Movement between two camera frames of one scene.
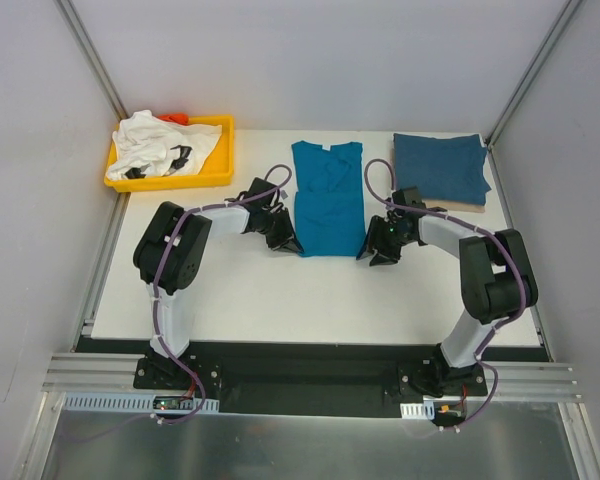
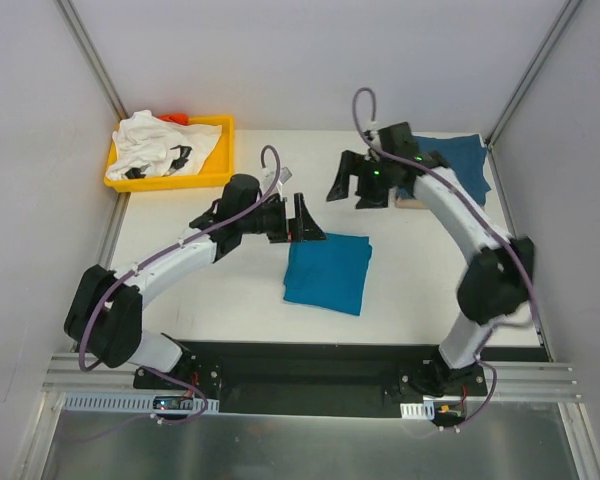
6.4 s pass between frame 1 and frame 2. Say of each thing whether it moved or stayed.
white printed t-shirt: stayed
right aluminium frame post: stayed
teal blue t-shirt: moved
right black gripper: moved
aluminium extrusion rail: stayed
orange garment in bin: stayed
